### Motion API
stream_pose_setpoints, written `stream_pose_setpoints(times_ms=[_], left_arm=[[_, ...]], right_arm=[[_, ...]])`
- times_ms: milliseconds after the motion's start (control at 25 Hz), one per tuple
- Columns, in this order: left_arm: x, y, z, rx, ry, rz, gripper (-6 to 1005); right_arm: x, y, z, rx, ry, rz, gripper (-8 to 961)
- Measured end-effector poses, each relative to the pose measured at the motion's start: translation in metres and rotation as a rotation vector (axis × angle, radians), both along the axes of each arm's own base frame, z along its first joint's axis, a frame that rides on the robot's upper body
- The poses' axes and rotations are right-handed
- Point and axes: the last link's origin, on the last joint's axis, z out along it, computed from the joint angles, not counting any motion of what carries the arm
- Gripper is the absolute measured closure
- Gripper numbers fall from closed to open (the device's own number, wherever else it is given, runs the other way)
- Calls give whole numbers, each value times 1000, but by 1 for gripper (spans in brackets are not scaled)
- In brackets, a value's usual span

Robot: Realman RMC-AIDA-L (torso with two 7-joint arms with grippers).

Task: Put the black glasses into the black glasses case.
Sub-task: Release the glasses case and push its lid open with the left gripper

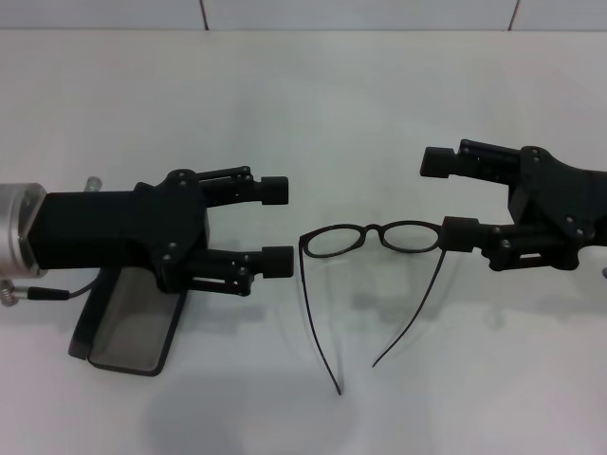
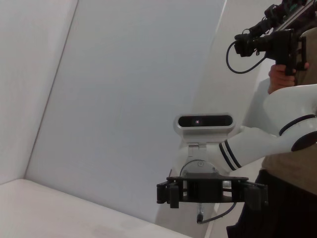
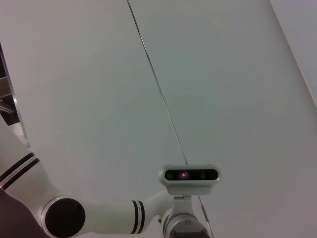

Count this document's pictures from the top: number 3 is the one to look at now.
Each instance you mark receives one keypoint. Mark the grey head camera mount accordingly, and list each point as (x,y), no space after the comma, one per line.
(183,220)

